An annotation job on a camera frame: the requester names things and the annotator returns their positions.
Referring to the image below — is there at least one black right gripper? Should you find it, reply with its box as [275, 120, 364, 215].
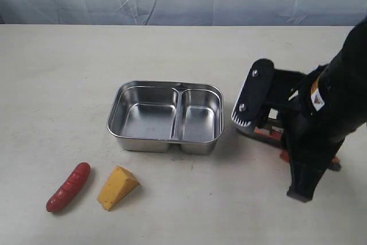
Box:
[236, 85, 347, 203]

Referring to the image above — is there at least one stainless steel lunch box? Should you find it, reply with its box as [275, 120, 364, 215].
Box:
[107, 80, 224, 155]

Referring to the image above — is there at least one yellow toy cheese wedge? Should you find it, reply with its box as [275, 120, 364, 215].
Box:
[97, 166, 140, 211]

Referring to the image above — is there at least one red toy sausage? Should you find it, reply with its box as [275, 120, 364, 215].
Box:
[46, 162, 91, 213]

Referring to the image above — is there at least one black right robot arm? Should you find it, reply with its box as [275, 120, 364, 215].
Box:
[231, 21, 366, 203]

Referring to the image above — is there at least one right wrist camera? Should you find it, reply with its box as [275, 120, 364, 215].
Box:
[231, 59, 306, 127]

